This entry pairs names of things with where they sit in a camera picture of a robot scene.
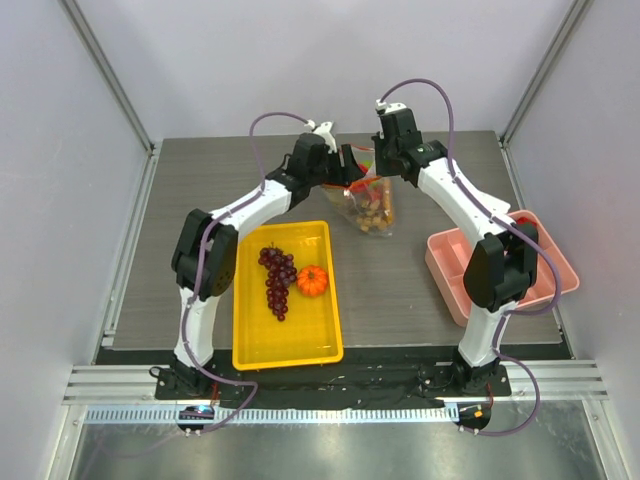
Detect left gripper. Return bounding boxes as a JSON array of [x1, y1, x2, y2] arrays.
[[307, 145, 364, 190]]

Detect clear zip top bag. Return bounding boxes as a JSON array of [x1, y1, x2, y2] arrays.
[[322, 144, 395, 237]]

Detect orange fake pumpkin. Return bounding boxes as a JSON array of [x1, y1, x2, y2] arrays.
[[296, 265, 329, 297]]

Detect purple fake grapes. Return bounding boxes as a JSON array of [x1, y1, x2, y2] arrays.
[[258, 244, 298, 322]]

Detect red fake fruit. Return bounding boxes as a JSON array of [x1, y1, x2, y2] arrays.
[[348, 176, 381, 194]]

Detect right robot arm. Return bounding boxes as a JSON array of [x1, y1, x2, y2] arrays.
[[373, 102, 538, 395]]

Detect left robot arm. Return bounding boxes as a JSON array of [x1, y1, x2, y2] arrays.
[[168, 133, 364, 399]]

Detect green fake apple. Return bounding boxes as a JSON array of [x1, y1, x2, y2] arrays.
[[359, 160, 375, 171]]

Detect tan fake longan bunch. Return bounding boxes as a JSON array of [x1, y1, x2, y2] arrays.
[[355, 197, 394, 236]]

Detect pink divided organizer box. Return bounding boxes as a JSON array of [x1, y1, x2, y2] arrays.
[[425, 210, 580, 327]]

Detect red object in organizer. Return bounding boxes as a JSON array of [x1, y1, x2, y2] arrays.
[[515, 216, 538, 228]]

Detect yellow plastic tray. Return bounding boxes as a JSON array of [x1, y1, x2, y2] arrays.
[[232, 221, 344, 371]]

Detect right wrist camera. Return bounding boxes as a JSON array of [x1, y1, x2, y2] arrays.
[[375, 99, 407, 116]]

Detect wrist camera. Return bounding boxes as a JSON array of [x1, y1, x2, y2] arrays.
[[305, 119, 338, 153], [375, 99, 407, 116]]

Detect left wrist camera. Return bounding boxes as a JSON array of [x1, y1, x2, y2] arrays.
[[305, 119, 338, 153]]

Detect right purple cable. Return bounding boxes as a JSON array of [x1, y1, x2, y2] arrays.
[[381, 77, 564, 439]]

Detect purple cable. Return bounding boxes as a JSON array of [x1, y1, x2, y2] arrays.
[[180, 112, 259, 461], [381, 77, 564, 439]]

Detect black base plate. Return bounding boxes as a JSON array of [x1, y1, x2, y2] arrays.
[[149, 346, 512, 410]]

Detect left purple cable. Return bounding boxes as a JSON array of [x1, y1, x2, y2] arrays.
[[180, 112, 259, 461]]

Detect white slotted cable duct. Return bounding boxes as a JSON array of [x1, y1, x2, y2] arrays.
[[85, 403, 459, 426]]

